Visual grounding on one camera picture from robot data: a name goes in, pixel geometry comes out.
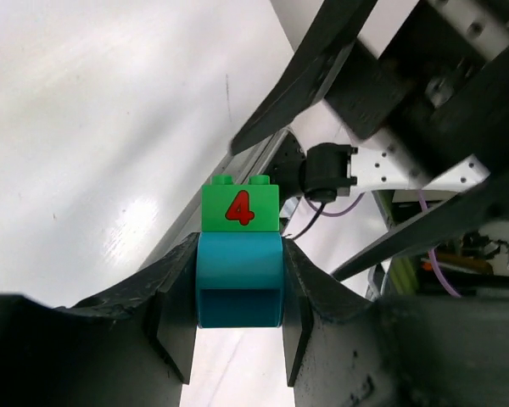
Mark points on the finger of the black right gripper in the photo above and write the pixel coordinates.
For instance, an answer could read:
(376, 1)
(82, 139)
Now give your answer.
(486, 202)
(310, 73)

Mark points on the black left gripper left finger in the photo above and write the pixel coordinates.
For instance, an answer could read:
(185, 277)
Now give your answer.
(129, 345)

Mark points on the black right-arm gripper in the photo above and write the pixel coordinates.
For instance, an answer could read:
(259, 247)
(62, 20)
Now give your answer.
(441, 87)

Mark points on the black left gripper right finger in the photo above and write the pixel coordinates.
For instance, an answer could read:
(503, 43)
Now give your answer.
(343, 350)

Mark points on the small green lego brick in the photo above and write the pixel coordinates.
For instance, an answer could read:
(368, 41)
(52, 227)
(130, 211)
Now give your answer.
(230, 207)

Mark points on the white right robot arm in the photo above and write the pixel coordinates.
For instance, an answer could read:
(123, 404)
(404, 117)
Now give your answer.
(332, 169)

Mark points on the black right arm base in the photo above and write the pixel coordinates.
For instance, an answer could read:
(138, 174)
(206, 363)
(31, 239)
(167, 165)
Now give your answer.
(287, 168)

